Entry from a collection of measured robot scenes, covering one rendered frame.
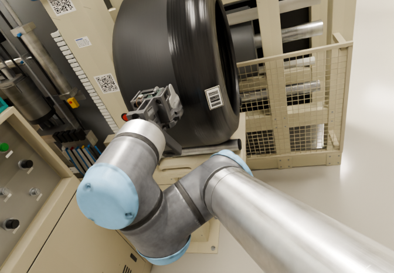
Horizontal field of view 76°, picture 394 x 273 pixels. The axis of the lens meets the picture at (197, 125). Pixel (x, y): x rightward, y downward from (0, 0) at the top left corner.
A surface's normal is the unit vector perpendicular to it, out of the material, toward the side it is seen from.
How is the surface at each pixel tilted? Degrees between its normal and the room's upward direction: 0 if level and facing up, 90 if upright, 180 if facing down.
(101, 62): 90
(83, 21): 90
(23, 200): 90
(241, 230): 64
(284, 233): 31
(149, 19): 37
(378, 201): 0
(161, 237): 76
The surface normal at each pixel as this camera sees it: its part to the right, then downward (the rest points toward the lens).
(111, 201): -0.24, 0.50
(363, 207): -0.28, -0.76
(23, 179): 0.95, -0.12
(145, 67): -0.26, 0.20
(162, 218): 0.75, -0.01
